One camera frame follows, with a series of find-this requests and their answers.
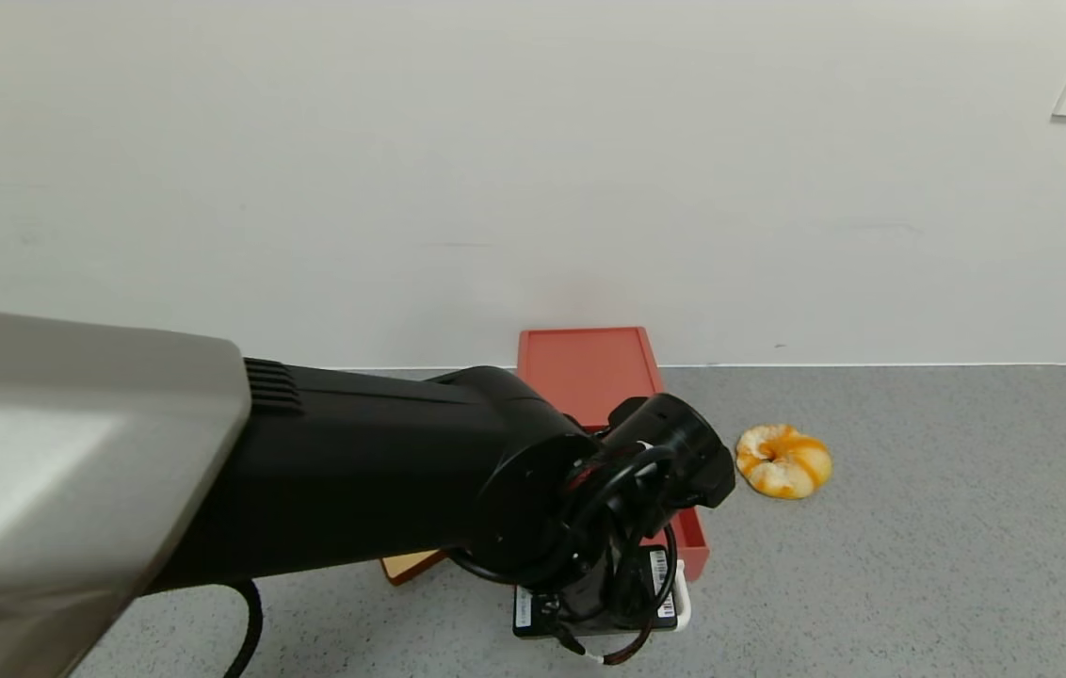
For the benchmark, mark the orange white bagel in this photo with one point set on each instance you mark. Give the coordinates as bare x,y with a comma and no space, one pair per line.
792,476

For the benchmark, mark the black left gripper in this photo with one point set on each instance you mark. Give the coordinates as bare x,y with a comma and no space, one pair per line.
533,614

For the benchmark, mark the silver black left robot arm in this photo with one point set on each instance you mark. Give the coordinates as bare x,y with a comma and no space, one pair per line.
213,471

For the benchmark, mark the toast bread slice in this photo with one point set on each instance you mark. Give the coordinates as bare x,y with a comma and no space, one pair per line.
406,565

